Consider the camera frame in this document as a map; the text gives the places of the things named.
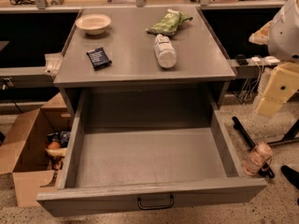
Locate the open grey top drawer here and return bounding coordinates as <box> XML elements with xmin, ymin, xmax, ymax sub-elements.
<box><xmin>37</xmin><ymin>88</ymin><xmax>266</xmax><ymax>217</ymax></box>

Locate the black shoe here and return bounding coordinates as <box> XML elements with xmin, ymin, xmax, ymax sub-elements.
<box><xmin>280</xmin><ymin>165</ymin><xmax>299</xmax><ymax>189</ymax></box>

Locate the orange fruit in box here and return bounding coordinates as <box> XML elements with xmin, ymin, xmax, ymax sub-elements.
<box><xmin>48</xmin><ymin>141</ymin><xmax>61</xmax><ymax>149</ymax></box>

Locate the brown cardboard box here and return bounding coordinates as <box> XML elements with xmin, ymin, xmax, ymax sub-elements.
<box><xmin>0</xmin><ymin>93</ymin><xmax>73</xmax><ymax>207</ymax></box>

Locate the white power strip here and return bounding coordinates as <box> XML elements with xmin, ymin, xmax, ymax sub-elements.
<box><xmin>263</xmin><ymin>56</ymin><xmax>280</xmax><ymax>64</ymax></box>

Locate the black adapter on ledge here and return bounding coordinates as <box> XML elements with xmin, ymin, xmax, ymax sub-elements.
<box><xmin>235</xmin><ymin>54</ymin><xmax>249</xmax><ymax>65</ymax></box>

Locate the dark blue snack packet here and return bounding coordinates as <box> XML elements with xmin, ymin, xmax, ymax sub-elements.
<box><xmin>86</xmin><ymin>48</ymin><xmax>112</xmax><ymax>70</ymax></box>

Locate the green snack bag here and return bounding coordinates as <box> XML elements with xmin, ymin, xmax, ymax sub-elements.
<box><xmin>146</xmin><ymin>9</ymin><xmax>192</xmax><ymax>37</ymax></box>

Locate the grey metal bracket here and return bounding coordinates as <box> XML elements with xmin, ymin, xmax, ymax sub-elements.
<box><xmin>43</xmin><ymin>52</ymin><xmax>63</xmax><ymax>77</ymax></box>

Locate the black drawer handle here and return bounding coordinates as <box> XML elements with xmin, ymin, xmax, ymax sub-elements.
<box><xmin>137</xmin><ymin>195</ymin><xmax>175</xmax><ymax>211</ymax></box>

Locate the black floor bar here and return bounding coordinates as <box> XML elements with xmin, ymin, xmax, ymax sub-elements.
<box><xmin>232</xmin><ymin>117</ymin><xmax>275</xmax><ymax>178</ymax></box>

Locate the clear plastic jar on floor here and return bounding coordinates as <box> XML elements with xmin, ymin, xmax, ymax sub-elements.
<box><xmin>242</xmin><ymin>142</ymin><xmax>273</xmax><ymax>176</ymax></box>

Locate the blue packet in box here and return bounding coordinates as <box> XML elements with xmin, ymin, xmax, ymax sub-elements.
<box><xmin>47</xmin><ymin>131</ymin><xmax>70</xmax><ymax>147</ymax></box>

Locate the grey cabinet with top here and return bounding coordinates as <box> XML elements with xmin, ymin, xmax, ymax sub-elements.
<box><xmin>54</xmin><ymin>6</ymin><xmax>235</xmax><ymax>103</ymax></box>

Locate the white ceramic bowl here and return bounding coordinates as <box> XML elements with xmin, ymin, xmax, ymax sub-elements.
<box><xmin>75</xmin><ymin>14</ymin><xmax>111</xmax><ymax>35</ymax></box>

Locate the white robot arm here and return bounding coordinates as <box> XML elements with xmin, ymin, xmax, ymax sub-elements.
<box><xmin>249</xmin><ymin>0</ymin><xmax>299</xmax><ymax>120</ymax></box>

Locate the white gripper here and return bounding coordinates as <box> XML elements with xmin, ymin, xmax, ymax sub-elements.
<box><xmin>249</xmin><ymin>21</ymin><xmax>299</xmax><ymax>118</ymax></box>

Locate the yellow bag in box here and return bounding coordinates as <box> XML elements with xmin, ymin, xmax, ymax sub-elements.
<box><xmin>46</xmin><ymin>147</ymin><xmax>67</xmax><ymax>157</ymax></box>

